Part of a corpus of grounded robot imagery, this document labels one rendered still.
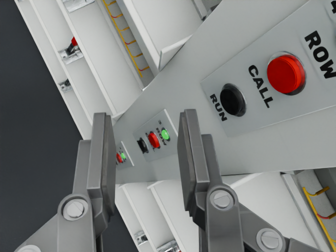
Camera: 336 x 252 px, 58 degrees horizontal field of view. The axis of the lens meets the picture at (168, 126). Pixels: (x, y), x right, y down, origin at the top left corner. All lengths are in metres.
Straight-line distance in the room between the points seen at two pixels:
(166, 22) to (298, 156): 0.15
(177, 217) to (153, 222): 0.19
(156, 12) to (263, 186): 0.17
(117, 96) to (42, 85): 0.57
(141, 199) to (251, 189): 0.39
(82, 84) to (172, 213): 0.33
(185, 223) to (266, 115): 0.30
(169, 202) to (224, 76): 0.28
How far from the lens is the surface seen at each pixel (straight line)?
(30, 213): 0.93
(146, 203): 0.62
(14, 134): 0.95
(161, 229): 0.63
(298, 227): 0.28
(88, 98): 0.63
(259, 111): 0.17
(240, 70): 0.16
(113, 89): 0.43
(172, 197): 0.43
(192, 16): 0.26
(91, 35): 0.46
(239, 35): 0.16
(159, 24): 0.26
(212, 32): 0.18
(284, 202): 0.27
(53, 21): 0.68
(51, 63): 0.86
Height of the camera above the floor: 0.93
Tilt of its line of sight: 67 degrees down
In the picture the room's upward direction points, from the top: 60 degrees clockwise
